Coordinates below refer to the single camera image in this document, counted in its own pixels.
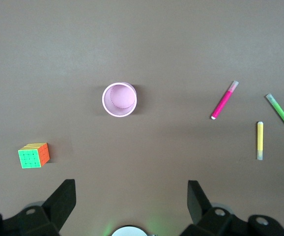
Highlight multicoloured puzzle cube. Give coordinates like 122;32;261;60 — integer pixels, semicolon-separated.
18;142;51;169

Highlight pink marker pen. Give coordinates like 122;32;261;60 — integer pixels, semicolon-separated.
210;80;240;120

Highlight pink plastic cup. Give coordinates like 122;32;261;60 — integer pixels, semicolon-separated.
101;82;138;118

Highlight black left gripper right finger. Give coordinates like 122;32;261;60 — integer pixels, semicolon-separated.
180;180;284;236

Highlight green marker pen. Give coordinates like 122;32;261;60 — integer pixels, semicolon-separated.
265;93;284;127

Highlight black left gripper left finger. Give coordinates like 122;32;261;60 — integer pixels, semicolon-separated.
0;178;77;236

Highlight yellow marker pen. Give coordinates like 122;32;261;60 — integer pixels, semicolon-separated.
256;120;265;161

